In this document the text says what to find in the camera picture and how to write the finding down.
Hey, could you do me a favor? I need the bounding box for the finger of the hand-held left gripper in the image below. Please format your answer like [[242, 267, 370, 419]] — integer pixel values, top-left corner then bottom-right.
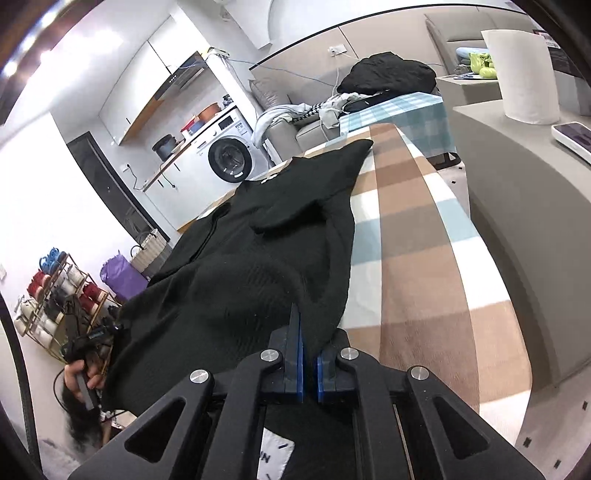
[[90, 324, 126, 344]]

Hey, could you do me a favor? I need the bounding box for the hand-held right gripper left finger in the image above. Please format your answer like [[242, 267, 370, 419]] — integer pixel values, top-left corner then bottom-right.
[[67, 304, 305, 480]]

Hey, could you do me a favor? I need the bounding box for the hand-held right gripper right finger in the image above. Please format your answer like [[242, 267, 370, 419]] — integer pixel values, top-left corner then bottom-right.
[[316, 329, 546, 480]]

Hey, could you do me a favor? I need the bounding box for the black knit sweater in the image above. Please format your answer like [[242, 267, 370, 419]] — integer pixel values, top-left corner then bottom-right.
[[99, 138, 375, 480]]

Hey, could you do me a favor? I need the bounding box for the person's left hand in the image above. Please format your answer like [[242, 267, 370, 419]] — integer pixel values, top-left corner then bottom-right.
[[64, 359, 106, 403]]

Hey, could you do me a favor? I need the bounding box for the purple bag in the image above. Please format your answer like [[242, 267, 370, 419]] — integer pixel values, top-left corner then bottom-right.
[[100, 258, 148, 303]]

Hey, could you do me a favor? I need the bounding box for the shoe rack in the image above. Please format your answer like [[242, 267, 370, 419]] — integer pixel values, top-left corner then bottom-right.
[[13, 247, 121, 365]]

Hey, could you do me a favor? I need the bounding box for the woven basket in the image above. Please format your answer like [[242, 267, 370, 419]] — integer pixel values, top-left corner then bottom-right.
[[130, 228, 168, 278]]

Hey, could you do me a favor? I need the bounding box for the checked blanket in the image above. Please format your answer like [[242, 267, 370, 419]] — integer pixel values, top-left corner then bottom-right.
[[178, 122, 536, 446]]

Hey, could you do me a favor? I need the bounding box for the dark door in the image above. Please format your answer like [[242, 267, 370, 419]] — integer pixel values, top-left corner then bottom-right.
[[67, 131, 174, 250]]

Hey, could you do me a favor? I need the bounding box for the white counter cabinet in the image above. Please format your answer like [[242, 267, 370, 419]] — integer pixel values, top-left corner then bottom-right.
[[141, 138, 241, 232]]

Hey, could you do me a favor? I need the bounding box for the black cooking pot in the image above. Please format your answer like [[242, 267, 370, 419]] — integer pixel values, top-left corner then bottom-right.
[[152, 135, 175, 162]]

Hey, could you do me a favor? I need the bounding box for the white washing machine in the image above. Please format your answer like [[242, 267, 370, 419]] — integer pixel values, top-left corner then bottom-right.
[[190, 107, 271, 184]]

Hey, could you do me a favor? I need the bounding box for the grey sofa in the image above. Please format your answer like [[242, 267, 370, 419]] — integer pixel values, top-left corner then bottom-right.
[[249, 78, 352, 167]]

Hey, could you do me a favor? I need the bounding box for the light grey garment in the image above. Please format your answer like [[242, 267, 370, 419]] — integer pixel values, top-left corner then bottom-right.
[[254, 104, 319, 148]]

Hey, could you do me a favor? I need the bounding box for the pale crumpled garment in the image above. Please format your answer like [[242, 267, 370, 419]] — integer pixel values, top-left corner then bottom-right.
[[318, 92, 365, 127]]

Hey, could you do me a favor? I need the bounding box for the range hood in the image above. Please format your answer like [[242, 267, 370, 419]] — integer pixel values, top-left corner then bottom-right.
[[152, 52, 208, 102]]

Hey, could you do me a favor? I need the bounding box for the blue checked cloth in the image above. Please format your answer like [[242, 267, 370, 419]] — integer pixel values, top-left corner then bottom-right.
[[339, 91, 458, 155]]

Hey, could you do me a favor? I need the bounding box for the black padded jacket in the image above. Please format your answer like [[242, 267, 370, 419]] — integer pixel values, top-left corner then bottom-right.
[[337, 52, 438, 95]]

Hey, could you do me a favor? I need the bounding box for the small grey cabinet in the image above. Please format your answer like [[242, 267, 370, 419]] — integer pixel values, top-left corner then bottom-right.
[[435, 74, 505, 112]]

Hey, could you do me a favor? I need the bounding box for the white flat device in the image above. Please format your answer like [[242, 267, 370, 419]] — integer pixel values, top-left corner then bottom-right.
[[551, 121, 591, 164]]

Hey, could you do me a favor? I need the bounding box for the green item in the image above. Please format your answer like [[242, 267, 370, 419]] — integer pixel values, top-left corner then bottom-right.
[[468, 52, 498, 78]]

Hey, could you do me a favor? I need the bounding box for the beige headboard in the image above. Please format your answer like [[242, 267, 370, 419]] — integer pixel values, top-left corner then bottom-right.
[[425, 7, 513, 79]]

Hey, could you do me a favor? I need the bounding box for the paper towel roll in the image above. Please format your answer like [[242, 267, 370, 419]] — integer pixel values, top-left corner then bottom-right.
[[480, 28, 561, 125]]

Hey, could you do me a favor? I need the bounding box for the white wall cabinet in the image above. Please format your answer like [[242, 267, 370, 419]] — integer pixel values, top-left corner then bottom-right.
[[99, 39, 185, 146]]

